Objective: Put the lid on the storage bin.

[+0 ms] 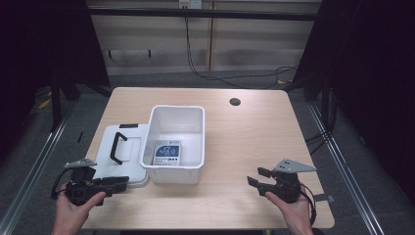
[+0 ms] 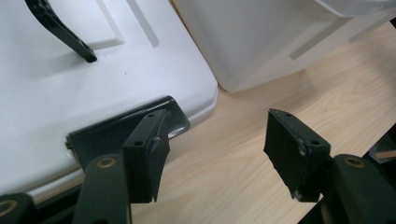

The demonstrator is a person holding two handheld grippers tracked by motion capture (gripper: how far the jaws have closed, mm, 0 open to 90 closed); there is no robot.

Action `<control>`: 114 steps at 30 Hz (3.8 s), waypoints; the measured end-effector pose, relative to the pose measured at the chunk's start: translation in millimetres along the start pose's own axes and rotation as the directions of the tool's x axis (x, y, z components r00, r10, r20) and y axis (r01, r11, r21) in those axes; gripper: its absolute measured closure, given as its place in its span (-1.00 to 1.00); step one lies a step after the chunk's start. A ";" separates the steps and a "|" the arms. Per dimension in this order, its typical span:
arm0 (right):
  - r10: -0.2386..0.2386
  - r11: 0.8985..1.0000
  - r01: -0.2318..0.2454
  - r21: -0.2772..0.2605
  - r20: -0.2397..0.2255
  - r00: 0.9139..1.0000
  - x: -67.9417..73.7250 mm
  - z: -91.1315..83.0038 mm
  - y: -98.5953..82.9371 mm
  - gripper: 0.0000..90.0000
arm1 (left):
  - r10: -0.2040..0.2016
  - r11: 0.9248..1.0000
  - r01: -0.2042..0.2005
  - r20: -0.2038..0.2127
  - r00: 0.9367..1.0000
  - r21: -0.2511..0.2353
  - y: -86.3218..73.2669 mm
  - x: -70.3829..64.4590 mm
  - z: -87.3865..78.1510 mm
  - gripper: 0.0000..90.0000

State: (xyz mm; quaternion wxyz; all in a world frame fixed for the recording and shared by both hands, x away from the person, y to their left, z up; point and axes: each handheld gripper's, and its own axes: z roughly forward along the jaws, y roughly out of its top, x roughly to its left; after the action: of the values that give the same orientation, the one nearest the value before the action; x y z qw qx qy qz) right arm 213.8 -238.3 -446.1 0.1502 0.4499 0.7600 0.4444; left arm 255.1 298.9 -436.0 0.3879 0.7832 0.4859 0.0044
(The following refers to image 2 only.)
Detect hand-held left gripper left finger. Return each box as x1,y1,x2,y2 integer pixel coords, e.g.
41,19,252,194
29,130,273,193
122,108,172,204

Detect dark frame beside table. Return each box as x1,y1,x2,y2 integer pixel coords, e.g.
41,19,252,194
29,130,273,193
362,123,396,180

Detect dark grey box latch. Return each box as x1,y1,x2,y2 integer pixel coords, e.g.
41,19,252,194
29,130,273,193
64,95,191,172

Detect white storage box lid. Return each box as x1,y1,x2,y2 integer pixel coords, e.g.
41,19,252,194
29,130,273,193
0,0,219,200

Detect black lid handle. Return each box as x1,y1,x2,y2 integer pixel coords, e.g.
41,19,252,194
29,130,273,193
24,0,98,63

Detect white plastic storage box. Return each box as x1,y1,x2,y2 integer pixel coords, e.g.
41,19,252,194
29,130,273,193
171,0,396,93

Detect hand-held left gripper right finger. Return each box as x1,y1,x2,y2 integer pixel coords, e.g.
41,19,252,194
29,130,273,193
263,107,332,203

